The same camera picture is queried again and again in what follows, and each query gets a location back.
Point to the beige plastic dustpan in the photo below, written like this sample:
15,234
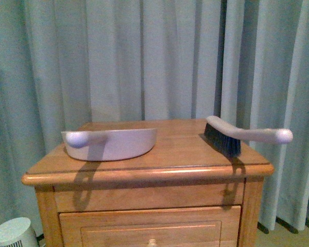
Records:
109,145

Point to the beige hand brush black bristles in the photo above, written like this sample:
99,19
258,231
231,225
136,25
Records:
227,138

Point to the wooden nightstand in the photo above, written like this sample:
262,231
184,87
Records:
182,170

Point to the wooden nightstand drawer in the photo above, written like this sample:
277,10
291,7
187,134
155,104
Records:
197,226

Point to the light green curtain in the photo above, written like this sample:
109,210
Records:
65,63

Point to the white cylindrical appliance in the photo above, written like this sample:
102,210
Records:
18,232

